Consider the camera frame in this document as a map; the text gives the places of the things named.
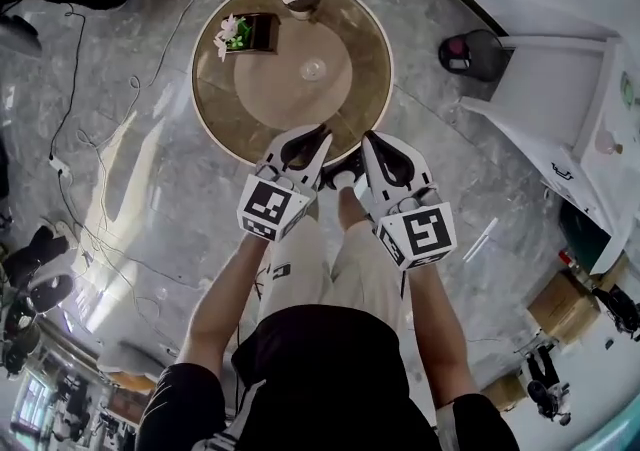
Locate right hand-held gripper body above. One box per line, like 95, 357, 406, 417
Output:
353, 178, 459, 272

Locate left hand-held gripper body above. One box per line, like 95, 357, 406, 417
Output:
235, 157, 320, 244

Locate person's left forearm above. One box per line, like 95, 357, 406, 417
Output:
176, 232, 267, 381

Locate person's right forearm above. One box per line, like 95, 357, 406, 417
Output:
405, 264, 475, 414

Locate round glass coffee table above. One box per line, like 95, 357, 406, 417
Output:
190, 0, 395, 174

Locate person's black white shoe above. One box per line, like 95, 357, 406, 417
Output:
318, 152, 365, 191

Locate white floor strip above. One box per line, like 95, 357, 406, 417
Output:
461, 216, 501, 263

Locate person's legs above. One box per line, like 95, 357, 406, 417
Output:
256, 185, 402, 336

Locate clear drinking glass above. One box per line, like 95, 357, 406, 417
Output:
299, 57, 328, 83

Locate brown wooden box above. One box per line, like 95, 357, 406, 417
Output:
226, 11, 280, 56

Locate white artificial flowers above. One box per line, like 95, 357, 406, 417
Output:
212, 13, 252, 64

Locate large cardboard box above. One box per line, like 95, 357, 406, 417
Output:
526, 270, 602, 346

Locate white vanity cabinet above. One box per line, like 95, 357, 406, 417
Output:
458, 31, 640, 276

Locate dark green bin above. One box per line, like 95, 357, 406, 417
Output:
557, 197, 615, 274

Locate person's black shirt torso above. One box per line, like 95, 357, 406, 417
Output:
136, 303, 522, 451

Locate small cardboard box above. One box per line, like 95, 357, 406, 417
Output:
481, 372, 530, 414

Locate white power strip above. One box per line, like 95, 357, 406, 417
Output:
48, 152, 72, 179

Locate white black pod device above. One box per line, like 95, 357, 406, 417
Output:
1, 225, 77, 314

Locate green soap dish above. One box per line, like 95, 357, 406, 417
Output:
618, 70, 640, 109

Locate person's grey shoulder strap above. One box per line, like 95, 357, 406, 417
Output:
432, 396, 466, 451
199, 378, 269, 451

